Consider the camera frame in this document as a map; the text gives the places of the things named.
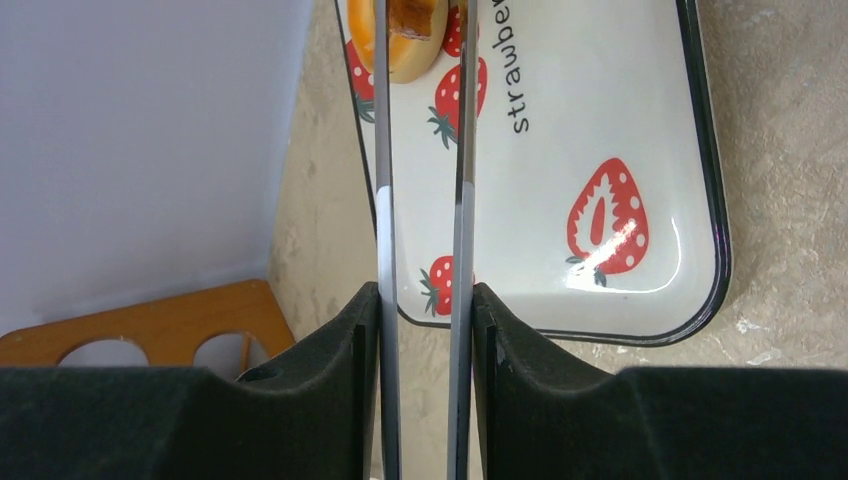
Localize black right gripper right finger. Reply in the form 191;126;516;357
472;284;847;479

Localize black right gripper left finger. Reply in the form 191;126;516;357
1;282;381;479

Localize metal tongs with white handle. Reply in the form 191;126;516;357
373;1;479;479

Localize orange fake bread ring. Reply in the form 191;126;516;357
346;0;450;85

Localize brown fake bread piece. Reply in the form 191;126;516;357
387;0;436;40

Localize orange wooden shelf rack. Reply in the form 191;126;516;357
1;279;296;367

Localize white strawberry print tray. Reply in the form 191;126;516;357
334;0;733;348

